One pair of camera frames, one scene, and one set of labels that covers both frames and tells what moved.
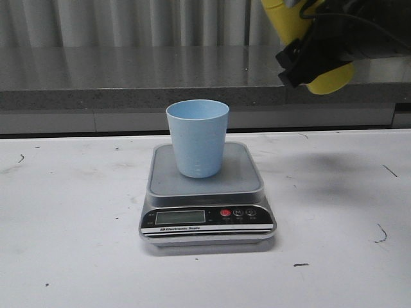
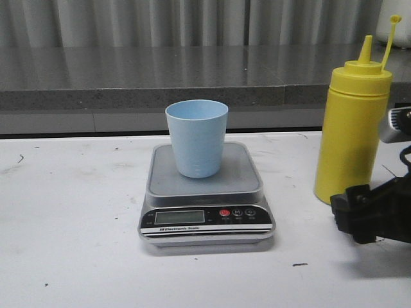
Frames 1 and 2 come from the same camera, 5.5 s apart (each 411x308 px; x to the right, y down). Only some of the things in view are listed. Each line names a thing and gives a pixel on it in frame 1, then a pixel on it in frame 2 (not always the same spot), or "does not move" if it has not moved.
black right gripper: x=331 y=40 → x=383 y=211
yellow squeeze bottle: x=288 y=24 → x=357 y=97
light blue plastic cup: x=199 y=130 does not move
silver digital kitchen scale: x=227 y=209 does not move
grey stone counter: x=125 y=90 does not move
